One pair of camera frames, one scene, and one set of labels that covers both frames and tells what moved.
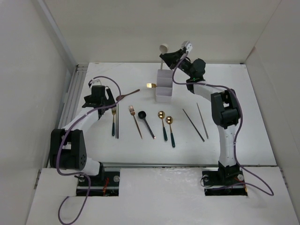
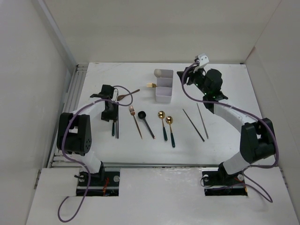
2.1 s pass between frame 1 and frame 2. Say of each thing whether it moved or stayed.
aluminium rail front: stayed
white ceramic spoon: moved
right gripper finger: moved
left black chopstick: stayed
